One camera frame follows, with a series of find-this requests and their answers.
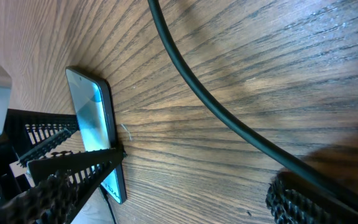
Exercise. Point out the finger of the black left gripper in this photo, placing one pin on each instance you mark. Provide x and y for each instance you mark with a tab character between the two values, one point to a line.
33	134

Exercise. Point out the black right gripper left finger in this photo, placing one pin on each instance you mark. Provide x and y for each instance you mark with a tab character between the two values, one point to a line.
63	184

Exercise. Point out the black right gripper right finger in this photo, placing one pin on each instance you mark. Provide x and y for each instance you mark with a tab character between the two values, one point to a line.
291	199

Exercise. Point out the blue screen Galaxy smartphone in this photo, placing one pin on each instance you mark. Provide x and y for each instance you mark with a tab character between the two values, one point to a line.
92	101

